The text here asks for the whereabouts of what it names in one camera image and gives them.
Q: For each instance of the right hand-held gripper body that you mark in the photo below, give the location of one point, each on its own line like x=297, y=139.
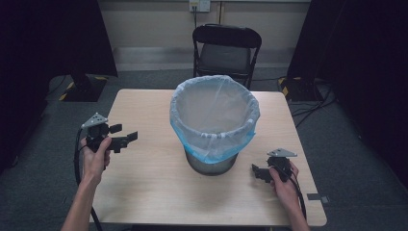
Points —
x=280, y=163

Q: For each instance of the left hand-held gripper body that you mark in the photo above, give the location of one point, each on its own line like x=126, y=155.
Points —
x=96, y=128

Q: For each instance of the metal trash bin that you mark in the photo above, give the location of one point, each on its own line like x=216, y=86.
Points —
x=210, y=166

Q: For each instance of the blue plastic bin bag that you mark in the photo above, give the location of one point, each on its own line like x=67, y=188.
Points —
x=211, y=109

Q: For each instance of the person's right hand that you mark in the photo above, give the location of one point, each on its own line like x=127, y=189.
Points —
x=284, y=189

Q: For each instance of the person's left hand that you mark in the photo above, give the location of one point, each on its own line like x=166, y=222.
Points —
x=94, y=163

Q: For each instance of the black stand base striped tape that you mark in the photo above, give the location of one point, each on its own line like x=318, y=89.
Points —
x=300, y=89
x=86, y=89

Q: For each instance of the grey floor tape strip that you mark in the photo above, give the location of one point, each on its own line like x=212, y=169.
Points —
x=317, y=197

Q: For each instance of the black curtain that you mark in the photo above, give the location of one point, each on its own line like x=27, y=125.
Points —
x=362, y=64
x=41, y=48

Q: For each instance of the black folding chair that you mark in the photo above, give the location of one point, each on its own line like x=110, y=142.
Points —
x=224, y=57

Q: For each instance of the white wall socket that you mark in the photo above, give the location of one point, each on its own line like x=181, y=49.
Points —
x=199, y=5

